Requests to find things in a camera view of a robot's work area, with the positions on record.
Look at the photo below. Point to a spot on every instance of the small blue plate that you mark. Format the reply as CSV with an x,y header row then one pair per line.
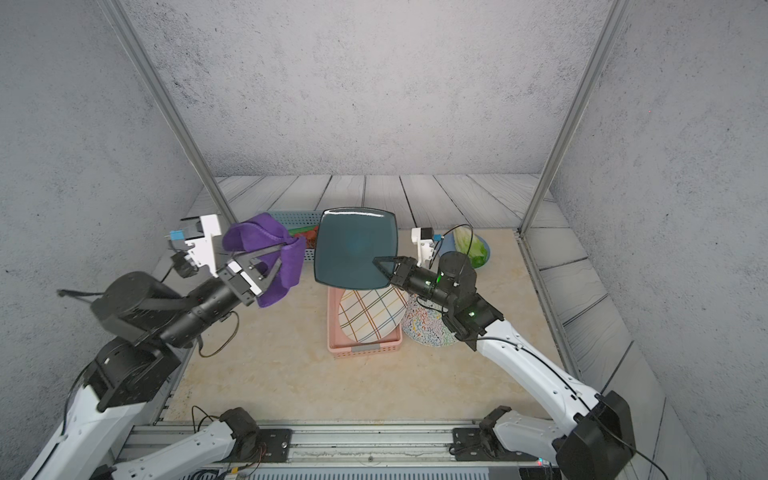
x,y
448,245

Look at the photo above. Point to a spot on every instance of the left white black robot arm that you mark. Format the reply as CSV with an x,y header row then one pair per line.
x,y
150,322

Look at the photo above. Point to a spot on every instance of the purple cloth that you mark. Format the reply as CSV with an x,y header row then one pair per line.
x,y
263,232

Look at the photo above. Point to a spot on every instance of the right metal frame post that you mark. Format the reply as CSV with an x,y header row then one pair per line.
x,y
617,15

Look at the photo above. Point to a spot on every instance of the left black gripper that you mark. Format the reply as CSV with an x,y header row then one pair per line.
x,y
240,286

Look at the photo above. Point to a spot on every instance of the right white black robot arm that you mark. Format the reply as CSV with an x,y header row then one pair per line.
x,y
587,435

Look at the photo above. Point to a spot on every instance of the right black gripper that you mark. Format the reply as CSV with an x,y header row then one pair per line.
x,y
407,273

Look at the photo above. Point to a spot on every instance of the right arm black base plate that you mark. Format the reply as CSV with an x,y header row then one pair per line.
x,y
472,444

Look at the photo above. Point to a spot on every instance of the metal frame post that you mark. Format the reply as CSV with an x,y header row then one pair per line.
x,y
134,48
617,15

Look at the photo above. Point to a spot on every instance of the pink plastic basket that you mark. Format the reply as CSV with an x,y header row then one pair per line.
x,y
341,346

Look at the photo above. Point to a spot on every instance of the green lettuce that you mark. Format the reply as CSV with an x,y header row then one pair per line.
x,y
468,243

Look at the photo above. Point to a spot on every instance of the left metal frame post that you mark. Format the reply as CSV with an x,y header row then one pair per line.
x,y
134,48

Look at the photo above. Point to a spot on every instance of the colourful squiggle round plate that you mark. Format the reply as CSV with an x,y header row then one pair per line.
x,y
422,322

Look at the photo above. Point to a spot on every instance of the red strawberries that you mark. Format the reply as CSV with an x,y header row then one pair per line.
x,y
310,237

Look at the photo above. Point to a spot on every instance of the plaid striped white plate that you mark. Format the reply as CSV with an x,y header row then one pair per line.
x,y
368,316

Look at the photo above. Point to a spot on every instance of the light blue plastic basket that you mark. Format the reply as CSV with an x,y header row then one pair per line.
x,y
297,219

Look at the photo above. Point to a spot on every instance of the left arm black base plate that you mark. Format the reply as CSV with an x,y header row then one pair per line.
x,y
266,446

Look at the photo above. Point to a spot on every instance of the green cucumber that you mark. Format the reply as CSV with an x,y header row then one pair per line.
x,y
302,230

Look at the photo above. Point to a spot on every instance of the dark teal square plate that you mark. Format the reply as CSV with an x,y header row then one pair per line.
x,y
349,238

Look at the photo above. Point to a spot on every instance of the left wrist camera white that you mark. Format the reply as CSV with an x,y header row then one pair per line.
x,y
194,246

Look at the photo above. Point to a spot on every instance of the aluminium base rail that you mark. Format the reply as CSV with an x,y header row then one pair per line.
x,y
376,450

